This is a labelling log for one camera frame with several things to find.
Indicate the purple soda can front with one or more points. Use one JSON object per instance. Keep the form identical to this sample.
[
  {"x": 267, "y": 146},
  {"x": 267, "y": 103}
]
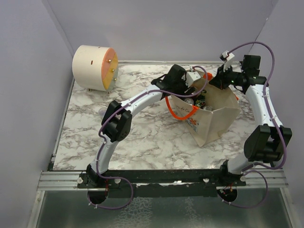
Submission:
[{"x": 208, "y": 108}]

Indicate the aluminium frame rail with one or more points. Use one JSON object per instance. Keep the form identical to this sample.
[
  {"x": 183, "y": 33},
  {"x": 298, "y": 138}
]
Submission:
[{"x": 70, "y": 180}]

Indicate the green glass bottle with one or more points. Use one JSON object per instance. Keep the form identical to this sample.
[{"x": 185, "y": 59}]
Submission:
[{"x": 200, "y": 101}]

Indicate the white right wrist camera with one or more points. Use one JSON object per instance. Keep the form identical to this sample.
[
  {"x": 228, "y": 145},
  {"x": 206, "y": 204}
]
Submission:
[{"x": 227, "y": 57}]

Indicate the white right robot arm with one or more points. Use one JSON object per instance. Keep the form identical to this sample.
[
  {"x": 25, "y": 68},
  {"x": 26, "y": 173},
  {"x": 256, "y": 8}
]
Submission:
[{"x": 268, "y": 142}]

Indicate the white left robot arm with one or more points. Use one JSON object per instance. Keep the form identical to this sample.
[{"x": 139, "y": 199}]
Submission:
[{"x": 117, "y": 120}]

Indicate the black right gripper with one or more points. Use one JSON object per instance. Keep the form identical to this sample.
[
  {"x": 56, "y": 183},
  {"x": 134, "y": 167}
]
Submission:
[{"x": 219, "y": 80}]

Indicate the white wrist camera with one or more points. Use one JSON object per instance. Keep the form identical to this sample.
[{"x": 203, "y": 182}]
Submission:
[
  {"x": 227, "y": 57},
  {"x": 192, "y": 77}
]

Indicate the beige canvas tote bag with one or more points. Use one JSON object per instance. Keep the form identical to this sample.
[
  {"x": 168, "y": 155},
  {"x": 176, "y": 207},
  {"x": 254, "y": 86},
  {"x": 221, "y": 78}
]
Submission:
[{"x": 207, "y": 126}]

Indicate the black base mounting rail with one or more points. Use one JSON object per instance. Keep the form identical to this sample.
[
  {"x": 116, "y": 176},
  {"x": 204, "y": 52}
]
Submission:
[{"x": 157, "y": 183}]

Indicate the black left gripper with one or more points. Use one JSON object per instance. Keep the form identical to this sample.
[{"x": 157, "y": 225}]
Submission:
[{"x": 185, "y": 86}]

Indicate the clear tub of paper clips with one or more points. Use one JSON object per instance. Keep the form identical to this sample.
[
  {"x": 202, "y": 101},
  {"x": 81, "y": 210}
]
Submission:
[{"x": 102, "y": 111}]

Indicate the purple soda can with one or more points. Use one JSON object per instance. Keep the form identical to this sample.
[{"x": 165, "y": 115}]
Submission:
[
  {"x": 189, "y": 101},
  {"x": 208, "y": 108}
]

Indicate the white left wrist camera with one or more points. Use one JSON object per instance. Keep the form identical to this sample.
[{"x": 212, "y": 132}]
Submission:
[{"x": 192, "y": 77}]

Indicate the round cream drawer cabinet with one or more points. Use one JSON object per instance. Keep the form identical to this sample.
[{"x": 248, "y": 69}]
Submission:
[{"x": 95, "y": 67}]

